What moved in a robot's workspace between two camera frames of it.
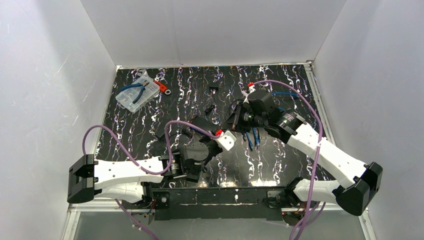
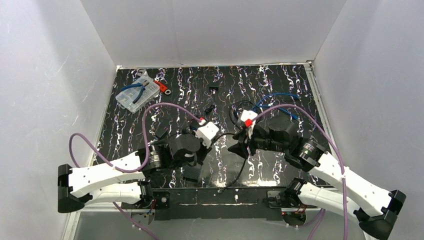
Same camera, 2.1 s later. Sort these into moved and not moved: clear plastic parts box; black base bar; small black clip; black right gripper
Moved: black right gripper
Not moved: clear plastic parts box; black base bar; small black clip
